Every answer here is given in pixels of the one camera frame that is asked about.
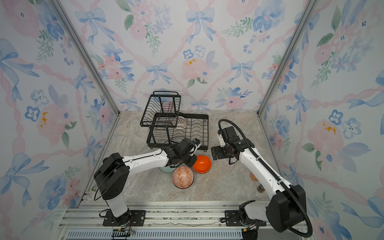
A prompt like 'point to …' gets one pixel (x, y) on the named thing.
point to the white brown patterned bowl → (180, 122)
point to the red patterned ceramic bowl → (182, 177)
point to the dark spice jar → (260, 188)
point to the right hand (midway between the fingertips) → (220, 151)
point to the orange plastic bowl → (202, 164)
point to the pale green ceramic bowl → (167, 169)
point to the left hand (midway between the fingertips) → (196, 157)
